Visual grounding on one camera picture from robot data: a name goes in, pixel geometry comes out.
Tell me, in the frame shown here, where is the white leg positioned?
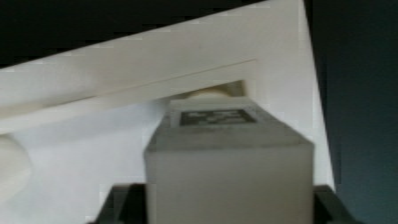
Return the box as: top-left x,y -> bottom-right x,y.
144,97 -> 314,224

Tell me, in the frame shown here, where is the white square tabletop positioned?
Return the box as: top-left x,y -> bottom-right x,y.
0,0 -> 334,224

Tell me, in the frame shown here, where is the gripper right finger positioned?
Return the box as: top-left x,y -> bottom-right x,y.
312,185 -> 359,224

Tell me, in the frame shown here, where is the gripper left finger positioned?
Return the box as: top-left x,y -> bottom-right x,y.
87,183 -> 147,224

